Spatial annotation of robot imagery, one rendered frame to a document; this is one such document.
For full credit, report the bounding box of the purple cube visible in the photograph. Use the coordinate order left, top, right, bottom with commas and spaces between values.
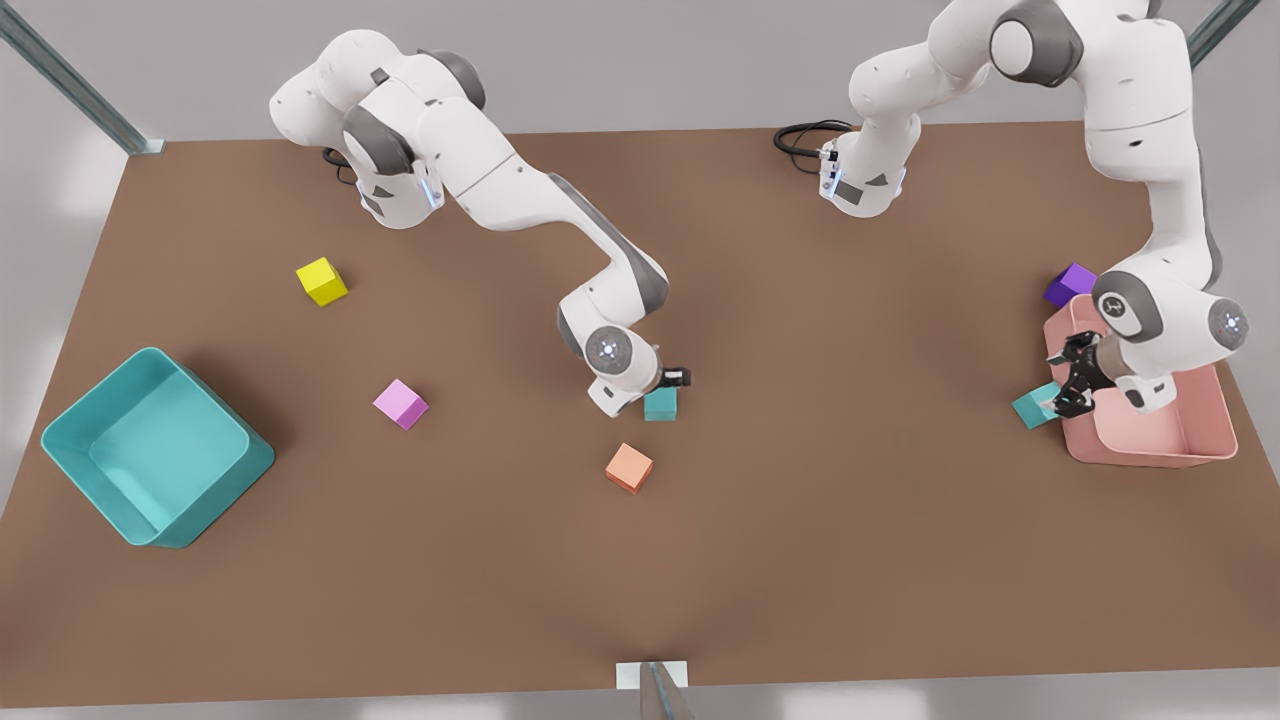
1043, 262, 1098, 310

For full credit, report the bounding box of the pink square bin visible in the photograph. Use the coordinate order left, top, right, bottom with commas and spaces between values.
1043, 294, 1239, 470

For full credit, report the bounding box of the orange cube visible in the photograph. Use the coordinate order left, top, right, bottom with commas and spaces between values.
604, 442, 655, 495

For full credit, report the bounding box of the teal square bin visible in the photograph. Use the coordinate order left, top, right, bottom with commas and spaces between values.
40, 346, 276, 550

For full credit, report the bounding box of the yellow cube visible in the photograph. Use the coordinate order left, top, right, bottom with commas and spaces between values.
295, 257, 350, 308

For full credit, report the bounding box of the pink cube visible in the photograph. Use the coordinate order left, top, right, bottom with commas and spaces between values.
373, 378, 430, 432

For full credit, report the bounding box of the silver frame post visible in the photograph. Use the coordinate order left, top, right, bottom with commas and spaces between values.
1186, 0, 1263, 69
0, 5, 166, 157
615, 660, 696, 720

